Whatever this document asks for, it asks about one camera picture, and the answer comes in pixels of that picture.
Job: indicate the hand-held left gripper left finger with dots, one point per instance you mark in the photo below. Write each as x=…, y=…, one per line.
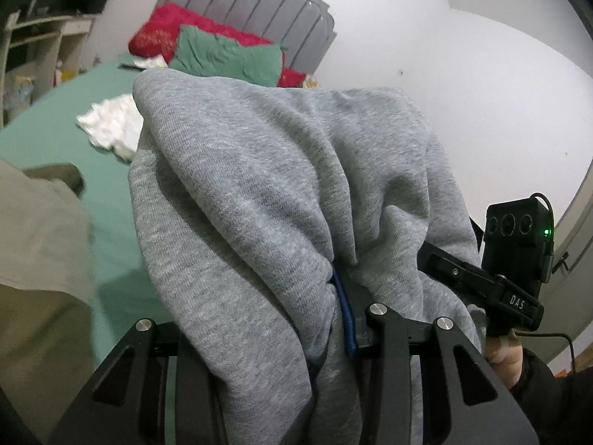
x=146, y=371

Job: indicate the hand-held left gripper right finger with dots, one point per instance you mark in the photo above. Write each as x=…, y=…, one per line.
x=346, y=320

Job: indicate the grey hoodie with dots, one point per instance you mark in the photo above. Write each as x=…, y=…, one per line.
x=259, y=222

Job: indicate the person's right forearm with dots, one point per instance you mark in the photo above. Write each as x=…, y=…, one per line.
x=556, y=403

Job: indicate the person's right hand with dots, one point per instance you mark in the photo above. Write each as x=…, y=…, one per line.
x=507, y=359

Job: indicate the olive jacket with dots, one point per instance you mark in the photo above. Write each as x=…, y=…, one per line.
x=41, y=264

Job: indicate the snack bag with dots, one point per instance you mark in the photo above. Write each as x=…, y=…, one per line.
x=311, y=83

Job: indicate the white crumpled garment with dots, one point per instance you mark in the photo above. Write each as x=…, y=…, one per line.
x=113, y=123

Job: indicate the bed with green sheet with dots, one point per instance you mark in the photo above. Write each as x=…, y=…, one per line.
x=46, y=116

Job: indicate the green pillow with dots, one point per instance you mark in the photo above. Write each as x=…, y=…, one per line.
x=227, y=58

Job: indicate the trash bin with bag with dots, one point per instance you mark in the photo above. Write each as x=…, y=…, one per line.
x=19, y=95

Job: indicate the small white cloth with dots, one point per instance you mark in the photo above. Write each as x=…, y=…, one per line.
x=149, y=61

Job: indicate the grey padded headboard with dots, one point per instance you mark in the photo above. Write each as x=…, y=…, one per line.
x=259, y=14

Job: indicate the red pillow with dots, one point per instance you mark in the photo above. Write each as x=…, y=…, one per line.
x=157, y=32

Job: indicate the white computer desk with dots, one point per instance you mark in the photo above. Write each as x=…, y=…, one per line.
x=41, y=41

